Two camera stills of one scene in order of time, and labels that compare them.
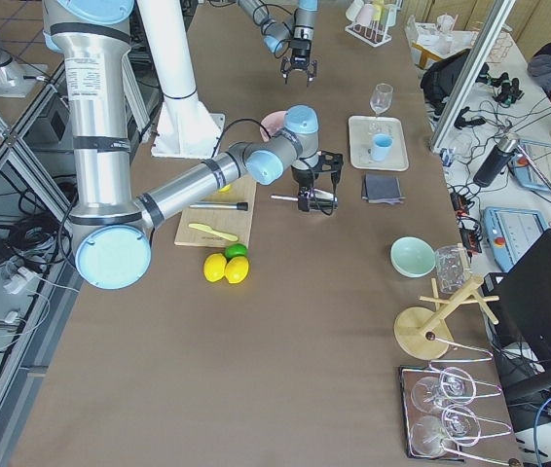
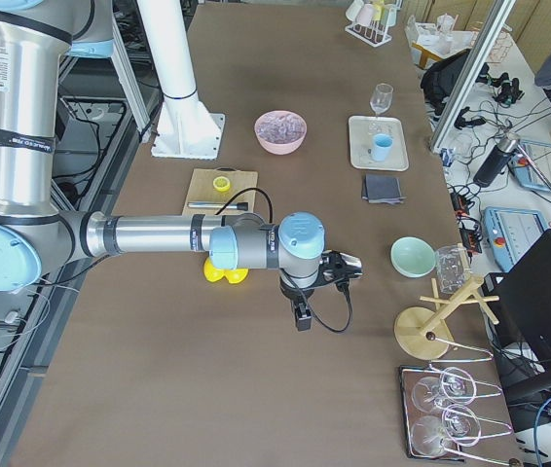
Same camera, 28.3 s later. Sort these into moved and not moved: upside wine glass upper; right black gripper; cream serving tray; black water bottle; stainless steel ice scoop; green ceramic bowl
Moved: right black gripper; stainless steel ice scoop
Not moved: cream serving tray; green ceramic bowl; black water bottle; upside wine glass upper
